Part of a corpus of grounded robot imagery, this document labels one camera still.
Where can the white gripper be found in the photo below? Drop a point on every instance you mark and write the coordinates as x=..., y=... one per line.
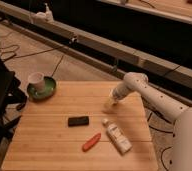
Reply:
x=119, y=92

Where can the white sponge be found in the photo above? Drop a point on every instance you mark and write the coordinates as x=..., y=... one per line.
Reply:
x=108, y=105

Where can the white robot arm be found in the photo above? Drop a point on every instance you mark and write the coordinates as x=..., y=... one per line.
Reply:
x=179, y=114

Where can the black rectangular block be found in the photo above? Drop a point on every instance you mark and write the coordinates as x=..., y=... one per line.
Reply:
x=78, y=121

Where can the white lotion bottle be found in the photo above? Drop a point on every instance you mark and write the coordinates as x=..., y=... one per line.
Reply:
x=118, y=138

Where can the green plate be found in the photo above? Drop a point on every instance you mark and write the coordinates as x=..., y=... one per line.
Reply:
x=47, y=91

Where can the white cup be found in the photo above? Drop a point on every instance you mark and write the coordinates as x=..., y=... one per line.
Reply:
x=37, y=81

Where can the black chair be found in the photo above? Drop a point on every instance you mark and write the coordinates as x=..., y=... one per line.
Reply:
x=10, y=93

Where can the grey metal rail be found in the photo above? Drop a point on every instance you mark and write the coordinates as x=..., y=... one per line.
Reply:
x=157, y=45

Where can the white object on rail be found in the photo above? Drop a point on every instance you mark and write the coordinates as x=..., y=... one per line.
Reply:
x=47, y=15

